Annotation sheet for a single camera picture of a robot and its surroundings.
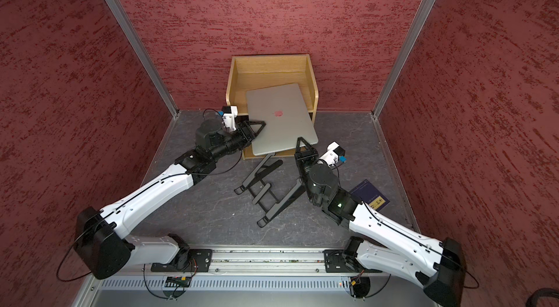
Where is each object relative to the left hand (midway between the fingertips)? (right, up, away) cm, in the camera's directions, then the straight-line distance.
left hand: (264, 130), depth 71 cm
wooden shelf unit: (-6, +25, +21) cm, 33 cm away
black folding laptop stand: (-2, -27, +14) cm, 30 cm away
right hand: (+9, -4, -4) cm, 11 cm away
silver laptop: (+6, +7, +4) cm, 11 cm away
